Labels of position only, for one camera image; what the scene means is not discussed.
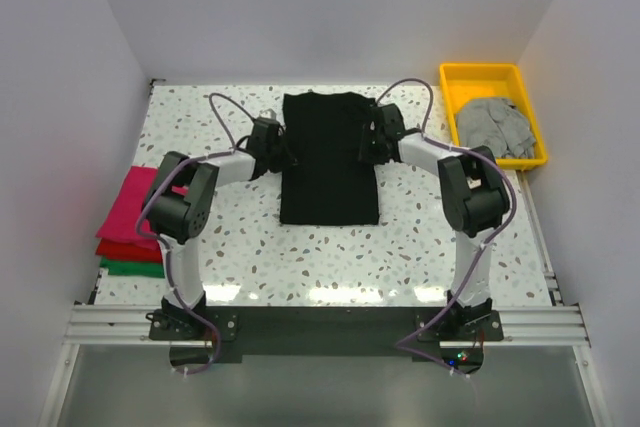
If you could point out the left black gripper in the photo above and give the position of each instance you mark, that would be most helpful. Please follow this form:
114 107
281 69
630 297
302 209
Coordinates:
288 159

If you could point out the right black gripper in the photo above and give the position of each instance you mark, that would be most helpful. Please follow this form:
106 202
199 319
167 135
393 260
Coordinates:
365 155

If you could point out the black t shirt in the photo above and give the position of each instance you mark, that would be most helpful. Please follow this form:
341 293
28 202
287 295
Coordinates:
328 185

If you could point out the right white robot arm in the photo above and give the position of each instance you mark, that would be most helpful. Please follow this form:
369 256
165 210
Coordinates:
478 201

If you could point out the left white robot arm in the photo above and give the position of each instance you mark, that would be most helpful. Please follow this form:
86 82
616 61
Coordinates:
176 210

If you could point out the yellow plastic bin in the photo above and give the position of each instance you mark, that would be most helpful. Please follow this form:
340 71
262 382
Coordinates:
463 82

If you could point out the grey t shirt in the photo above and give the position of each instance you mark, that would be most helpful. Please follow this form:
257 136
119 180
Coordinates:
496 123

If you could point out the pink folded t shirt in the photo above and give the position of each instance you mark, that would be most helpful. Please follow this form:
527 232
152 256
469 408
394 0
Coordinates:
120 222

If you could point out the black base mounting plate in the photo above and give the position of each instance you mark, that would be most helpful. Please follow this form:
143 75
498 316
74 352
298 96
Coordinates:
227 334

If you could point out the red folded t shirt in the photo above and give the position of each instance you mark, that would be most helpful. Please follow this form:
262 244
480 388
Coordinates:
127 252

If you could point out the green folded t shirt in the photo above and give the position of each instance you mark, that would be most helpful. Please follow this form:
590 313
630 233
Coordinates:
131 268

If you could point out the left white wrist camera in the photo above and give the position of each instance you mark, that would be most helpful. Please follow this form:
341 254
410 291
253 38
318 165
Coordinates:
269 115

